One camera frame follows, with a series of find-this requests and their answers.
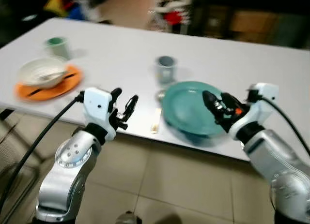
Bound brown cardboard box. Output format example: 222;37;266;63
230;10;279;42

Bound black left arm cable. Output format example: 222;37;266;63
0;91;86;214

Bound orange plate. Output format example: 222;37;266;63
14;64;84;102

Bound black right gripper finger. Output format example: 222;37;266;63
220;92;239;111
201;90;222;116

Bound grey cup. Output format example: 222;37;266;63
154;56;178;86

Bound red and white object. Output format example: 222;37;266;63
149;0;192;32

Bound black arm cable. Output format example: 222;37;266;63
0;91;86;214
247;90;310;155

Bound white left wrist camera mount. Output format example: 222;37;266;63
82;87;118;140

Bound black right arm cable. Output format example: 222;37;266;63
247;90;310;155

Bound grey spoon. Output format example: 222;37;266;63
157;90;169;102

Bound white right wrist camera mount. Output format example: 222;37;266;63
229;83;279;140

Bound yellow object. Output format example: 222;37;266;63
44;0;69;16

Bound white bowl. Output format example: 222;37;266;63
18;57;68;87

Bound blue object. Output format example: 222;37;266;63
67;3;98;21

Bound teal plate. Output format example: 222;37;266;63
161;81;229;137

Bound grey robot foot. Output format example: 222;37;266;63
116;211;142;224

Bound black chopstick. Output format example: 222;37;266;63
28;73;78;97

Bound green cup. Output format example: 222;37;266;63
45;36;72;60

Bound pale wooden chopsticks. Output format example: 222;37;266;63
150;108;162;134

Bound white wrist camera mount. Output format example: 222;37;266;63
229;83;279;140
82;87;118;140

